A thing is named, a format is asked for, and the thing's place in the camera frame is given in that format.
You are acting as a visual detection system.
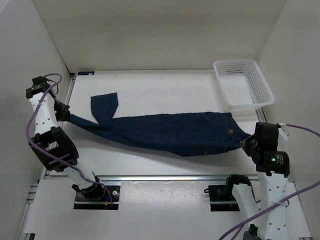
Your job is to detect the dark blue denim trousers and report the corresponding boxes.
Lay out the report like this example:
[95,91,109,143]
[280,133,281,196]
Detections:
[69,92,250,157]

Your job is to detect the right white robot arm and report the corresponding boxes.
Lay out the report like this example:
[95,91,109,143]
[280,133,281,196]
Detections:
[224,122,290,240]

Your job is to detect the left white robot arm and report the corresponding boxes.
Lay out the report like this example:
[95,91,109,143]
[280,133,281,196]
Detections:
[25,76,107,201]

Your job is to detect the white plastic mesh basket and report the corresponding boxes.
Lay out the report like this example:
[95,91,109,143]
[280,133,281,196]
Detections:
[213,58,275,112]

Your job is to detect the black corner bracket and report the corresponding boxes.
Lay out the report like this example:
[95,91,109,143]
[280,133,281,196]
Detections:
[77,71,95,76]

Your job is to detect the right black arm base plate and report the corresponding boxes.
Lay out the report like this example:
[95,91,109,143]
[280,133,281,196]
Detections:
[204,185,240,212]

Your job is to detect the aluminium left frame rail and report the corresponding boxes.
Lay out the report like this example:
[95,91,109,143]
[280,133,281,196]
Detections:
[17,72,77,240]

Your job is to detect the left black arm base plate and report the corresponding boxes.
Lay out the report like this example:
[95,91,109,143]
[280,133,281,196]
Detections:
[71,184,121,211]

